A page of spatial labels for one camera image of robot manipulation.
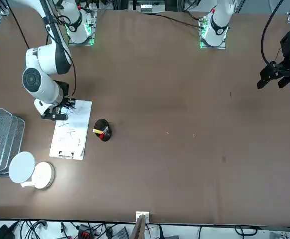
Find grey power strip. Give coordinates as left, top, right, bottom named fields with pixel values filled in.
left=139, top=3, right=166, bottom=14

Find white A4 paper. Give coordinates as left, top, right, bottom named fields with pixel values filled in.
left=49, top=99, right=92, bottom=160

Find camera support post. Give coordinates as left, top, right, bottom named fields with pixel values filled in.
left=131, top=214, right=147, bottom=239

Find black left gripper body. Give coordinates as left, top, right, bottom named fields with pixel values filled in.
left=275, top=31, right=290, bottom=73

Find grey flat device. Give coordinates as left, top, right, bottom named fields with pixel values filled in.
left=115, top=227, right=130, bottom=239

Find white table edge bracket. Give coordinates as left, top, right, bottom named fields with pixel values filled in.
left=135, top=211, right=150, bottom=222

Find black hub with red ports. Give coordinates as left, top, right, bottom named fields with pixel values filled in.
left=77, top=224, right=97, bottom=239

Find black power adapter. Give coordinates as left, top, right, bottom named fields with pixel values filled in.
left=0, top=224, right=16, bottom=239

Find white round desk lamp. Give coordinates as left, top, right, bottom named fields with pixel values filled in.
left=8, top=151, right=55, bottom=190

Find silver mesh tray rack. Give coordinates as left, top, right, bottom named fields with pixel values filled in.
left=0, top=107, right=26, bottom=178

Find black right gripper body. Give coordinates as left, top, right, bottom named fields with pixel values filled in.
left=54, top=80, right=70, bottom=99

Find black cable on table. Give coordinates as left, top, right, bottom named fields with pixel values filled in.
left=142, top=12, right=203, bottom=28

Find black mesh pen holder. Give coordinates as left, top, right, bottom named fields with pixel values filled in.
left=94, top=119, right=113, bottom=142

